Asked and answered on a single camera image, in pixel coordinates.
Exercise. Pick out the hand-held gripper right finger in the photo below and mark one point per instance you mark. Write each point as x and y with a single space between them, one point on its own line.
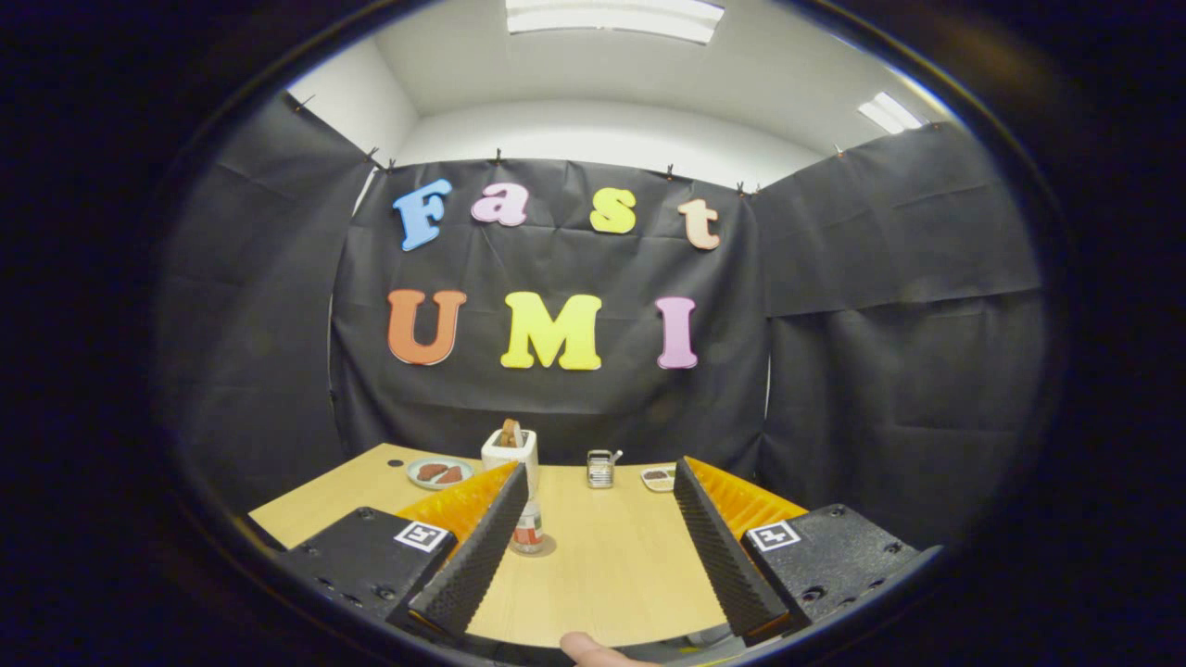
732 565

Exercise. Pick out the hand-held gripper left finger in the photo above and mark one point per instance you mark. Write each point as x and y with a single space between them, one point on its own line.
477 565

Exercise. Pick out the clear juice bottle red label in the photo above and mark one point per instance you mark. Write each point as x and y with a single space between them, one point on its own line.
529 533

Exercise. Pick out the reddish meat piece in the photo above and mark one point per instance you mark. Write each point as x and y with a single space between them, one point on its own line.
451 475
430 472

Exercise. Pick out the pale green plate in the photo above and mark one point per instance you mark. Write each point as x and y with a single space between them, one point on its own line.
414 477

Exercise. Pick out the white toaster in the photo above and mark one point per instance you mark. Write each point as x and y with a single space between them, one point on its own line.
505 457

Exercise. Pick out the small white dish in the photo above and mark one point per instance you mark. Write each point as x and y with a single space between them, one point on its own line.
658 479

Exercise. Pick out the wooden table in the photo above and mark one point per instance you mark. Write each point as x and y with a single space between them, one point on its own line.
611 556

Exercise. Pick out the brown toast slice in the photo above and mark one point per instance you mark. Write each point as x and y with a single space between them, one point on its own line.
510 434

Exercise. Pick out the small ceiling light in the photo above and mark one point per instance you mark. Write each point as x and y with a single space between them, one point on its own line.
891 113

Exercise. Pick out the long ceiling light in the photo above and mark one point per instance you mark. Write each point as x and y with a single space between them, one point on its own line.
616 18

